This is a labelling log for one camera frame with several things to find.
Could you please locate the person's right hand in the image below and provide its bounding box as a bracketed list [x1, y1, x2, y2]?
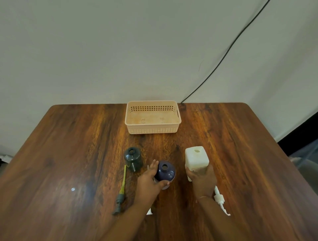
[185, 163, 217, 200]

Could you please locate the person's left hand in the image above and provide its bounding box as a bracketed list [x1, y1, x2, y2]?
[134, 159, 170, 210]

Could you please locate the dark purple round bottle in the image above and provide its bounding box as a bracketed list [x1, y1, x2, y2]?
[154, 161, 176, 190]

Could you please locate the white square bottle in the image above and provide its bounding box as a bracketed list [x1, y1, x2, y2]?
[185, 146, 210, 182]

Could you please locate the person's right forearm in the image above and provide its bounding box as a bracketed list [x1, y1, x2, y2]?
[196, 196, 251, 241]

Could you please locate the person's left forearm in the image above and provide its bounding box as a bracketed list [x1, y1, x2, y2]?
[101, 202, 156, 241]

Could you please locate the dark green round bottle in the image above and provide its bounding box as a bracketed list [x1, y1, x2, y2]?
[124, 147, 143, 172]

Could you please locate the white pump dispenser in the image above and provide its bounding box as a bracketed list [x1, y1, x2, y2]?
[214, 185, 231, 216]

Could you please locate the green pump dispenser with tube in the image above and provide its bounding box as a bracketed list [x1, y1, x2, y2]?
[112, 165, 127, 216]

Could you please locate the beige plastic basket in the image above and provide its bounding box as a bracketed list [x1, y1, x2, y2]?
[125, 100, 182, 135]

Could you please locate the grey chair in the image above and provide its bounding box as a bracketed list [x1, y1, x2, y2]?
[289, 140, 318, 189]

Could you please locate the black cable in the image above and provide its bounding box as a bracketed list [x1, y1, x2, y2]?
[180, 0, 271, 103]

